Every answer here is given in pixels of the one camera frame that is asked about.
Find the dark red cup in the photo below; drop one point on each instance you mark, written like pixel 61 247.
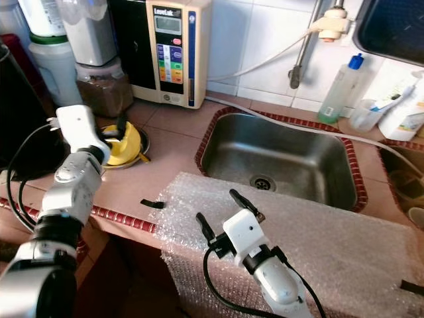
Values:
pixel 14 56

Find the white squeeze bottle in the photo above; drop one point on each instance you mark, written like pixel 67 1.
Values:
pixel 412 109

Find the long black tape strip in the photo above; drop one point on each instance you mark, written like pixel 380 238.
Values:
pixel 413 287

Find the white jug with green lid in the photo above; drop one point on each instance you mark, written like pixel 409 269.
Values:
pixel 56 73

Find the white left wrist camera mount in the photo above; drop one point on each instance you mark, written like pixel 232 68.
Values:
pixel 83 128

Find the jar of brown powder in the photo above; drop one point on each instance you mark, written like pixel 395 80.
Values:
pixel 104 93

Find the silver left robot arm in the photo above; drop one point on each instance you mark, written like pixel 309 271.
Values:
pixel 69 199

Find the short black tape strip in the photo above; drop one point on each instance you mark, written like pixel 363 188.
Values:
pixel 154 204

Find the large steel sink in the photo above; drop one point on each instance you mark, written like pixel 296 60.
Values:
pixel 278 156

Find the yellow plastic cup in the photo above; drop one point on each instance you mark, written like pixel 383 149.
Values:
pixel 124 149

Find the cream faucet diverter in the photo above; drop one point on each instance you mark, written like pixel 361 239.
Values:
pixel 333 25

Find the steel faucet pipe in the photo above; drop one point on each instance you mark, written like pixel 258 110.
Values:
pixel 303 53

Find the clear plastic cup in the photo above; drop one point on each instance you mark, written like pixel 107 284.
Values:
pixel 364 118

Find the blue capped soap bottle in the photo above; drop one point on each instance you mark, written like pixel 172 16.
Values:
pixel 339 93

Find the dark blue hanging tray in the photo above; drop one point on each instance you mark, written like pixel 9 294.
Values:
pixel 391 30

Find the white printed bottle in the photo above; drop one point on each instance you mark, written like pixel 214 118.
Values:
pixel 43 16

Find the cream water ionizer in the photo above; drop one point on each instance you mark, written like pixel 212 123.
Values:
pixel 175 53

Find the round steel bowl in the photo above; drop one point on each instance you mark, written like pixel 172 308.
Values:
pixel 144 149

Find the black electric kettle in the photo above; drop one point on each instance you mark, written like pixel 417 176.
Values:
pixel 26 112

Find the small steel sink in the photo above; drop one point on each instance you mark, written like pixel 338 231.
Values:
pixel 404 185

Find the translucent white container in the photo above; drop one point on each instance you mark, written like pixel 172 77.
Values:
pixel 89 33

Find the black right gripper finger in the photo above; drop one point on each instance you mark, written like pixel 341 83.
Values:
pixel 207 227
pixel 246 204

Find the clear bubble wrap sheet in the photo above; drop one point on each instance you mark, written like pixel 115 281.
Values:
pixel 351 252

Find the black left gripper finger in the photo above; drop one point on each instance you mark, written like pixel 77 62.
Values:
pixel 123 124

